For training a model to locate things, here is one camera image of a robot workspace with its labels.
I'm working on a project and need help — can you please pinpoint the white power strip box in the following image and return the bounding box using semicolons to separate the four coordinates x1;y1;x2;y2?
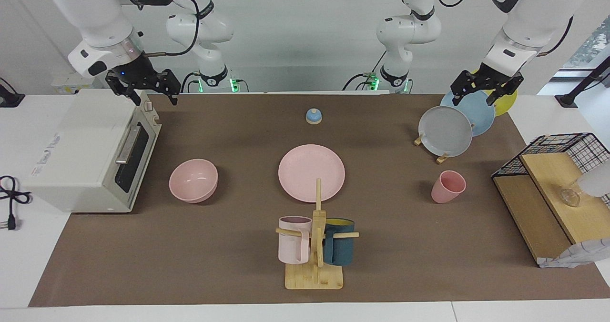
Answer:
51;71;96;94

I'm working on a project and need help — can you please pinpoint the black clamp stand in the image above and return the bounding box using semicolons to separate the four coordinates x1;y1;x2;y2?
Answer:
555;55;610;109

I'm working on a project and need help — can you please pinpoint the white toaster oven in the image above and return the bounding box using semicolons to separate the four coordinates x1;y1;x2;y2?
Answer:
21;89;162;213

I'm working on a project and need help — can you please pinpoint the dark blue mug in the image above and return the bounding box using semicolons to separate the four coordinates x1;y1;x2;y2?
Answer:
323;218;356;266

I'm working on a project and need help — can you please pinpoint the pink cup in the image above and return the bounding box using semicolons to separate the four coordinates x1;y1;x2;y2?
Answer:
431;171;467;204

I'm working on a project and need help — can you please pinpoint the black wire basket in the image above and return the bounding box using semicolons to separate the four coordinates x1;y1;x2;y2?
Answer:
491;132;610;209

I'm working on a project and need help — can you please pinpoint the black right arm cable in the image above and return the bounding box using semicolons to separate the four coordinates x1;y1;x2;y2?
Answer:
142;0;201;58

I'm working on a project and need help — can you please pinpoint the black right base cable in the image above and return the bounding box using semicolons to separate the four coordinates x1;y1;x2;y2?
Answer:
180;71;201;94

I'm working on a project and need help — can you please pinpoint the light blue plate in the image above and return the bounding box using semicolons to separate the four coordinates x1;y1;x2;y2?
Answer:
440;90;496;137

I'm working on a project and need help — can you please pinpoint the clear glass piece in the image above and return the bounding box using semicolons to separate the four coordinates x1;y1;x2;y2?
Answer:
559;189;582;208

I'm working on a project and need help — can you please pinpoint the frosted white object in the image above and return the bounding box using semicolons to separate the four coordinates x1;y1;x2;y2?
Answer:
576;162;610;198

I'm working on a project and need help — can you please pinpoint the black base cable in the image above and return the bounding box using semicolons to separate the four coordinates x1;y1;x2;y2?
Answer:
180;71;201;94
342;50;388;92

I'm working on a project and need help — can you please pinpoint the grey plate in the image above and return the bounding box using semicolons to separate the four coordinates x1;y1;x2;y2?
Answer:
418;106;473;158

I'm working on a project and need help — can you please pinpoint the patterned white cloth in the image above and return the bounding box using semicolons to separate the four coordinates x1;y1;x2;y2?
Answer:
538;238;610;269

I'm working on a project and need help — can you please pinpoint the yellow plate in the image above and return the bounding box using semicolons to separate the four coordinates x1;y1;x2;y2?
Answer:
471;69;518;117

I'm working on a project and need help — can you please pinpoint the wooden mug tree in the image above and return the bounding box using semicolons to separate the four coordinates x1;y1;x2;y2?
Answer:
275;178;360;291

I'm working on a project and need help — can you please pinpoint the light pink mug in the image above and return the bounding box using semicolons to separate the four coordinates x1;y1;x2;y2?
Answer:
278;216;313;265

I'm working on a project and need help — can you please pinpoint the black power cord with plug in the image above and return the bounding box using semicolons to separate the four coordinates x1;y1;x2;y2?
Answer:
0;175;32;231

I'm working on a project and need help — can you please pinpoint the brown table mat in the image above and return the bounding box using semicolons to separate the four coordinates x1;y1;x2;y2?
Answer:
29;93;610;308

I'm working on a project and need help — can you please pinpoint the wooden stepped shelf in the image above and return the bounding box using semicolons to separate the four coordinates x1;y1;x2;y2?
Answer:
493;152;610;266

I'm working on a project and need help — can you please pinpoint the wooden plate rack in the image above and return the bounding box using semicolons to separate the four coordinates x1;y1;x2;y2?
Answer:
414;131;449;165

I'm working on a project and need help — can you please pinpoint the pink bowl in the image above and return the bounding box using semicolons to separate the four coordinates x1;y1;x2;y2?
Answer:
169;159;219;204

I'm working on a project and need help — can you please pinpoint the black desk mount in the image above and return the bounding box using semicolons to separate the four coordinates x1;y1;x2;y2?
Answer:
0;77;26;109

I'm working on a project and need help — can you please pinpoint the pink plate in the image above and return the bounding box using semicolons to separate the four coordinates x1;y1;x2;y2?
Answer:
278;144;346;203

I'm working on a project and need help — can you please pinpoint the black left base cable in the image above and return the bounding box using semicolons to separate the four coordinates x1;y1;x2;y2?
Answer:
342;50;388;92

